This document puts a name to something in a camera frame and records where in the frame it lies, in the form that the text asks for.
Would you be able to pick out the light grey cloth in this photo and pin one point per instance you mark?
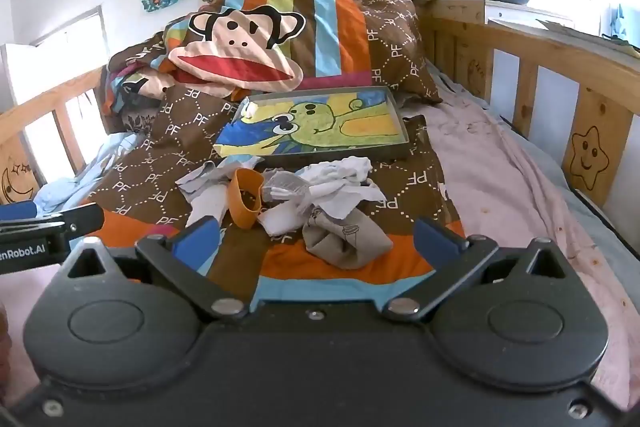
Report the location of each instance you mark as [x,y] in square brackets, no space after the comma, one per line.
[200,179]

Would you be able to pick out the brown patterned blanket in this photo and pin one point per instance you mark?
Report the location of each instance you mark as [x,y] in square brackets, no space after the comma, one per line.
[150,167]

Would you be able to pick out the grey mattress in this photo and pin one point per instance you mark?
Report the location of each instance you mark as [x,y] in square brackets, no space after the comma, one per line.
[565,187]

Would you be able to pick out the orange cup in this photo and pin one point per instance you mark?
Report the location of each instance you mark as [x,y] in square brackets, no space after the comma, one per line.
[242,202]

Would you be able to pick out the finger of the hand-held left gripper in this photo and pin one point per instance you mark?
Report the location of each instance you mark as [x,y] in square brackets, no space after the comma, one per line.
[80,218]

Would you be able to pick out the pink bed sheet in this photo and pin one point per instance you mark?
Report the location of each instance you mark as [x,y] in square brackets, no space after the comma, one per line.
[500,187]

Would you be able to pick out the white printed cloth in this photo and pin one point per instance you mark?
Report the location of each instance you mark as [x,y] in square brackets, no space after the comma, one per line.
[335,172]

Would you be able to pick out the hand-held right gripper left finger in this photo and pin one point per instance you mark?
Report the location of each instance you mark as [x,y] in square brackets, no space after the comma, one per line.
[197,239]

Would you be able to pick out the clear plastic bag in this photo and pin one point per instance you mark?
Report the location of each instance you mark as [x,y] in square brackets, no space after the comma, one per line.
[282,187]

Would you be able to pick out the teal cloth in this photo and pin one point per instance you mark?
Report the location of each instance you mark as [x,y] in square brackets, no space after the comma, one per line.
[622,22]

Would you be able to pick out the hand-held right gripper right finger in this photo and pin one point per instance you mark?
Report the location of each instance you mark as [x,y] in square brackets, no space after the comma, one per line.
[435,244]

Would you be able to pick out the monkey face quilt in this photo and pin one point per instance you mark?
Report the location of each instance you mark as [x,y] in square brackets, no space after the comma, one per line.
[595,117]

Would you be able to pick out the brown patterned pillow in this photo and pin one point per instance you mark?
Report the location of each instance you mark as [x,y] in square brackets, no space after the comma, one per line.
[395,47]

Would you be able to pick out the grey tray with painted picture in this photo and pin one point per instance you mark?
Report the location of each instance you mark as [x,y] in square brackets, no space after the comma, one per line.
[320,127]

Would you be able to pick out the small white cloth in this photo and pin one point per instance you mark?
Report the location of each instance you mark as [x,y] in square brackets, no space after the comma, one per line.
[280,219]

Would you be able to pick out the monkey print striped quilt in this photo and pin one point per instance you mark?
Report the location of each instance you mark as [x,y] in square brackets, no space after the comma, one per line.
[235,57]

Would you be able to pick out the beige cloth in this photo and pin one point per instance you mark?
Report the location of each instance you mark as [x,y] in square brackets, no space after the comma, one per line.
[345,239]

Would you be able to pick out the brown floral pillow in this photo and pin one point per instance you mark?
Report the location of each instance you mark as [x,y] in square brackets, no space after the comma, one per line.
[140,122]

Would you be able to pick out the bright window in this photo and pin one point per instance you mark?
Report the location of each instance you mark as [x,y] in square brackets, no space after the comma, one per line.
[65,37]

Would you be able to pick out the light blue blanket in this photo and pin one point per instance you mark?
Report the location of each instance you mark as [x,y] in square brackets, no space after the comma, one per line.
[85,177]

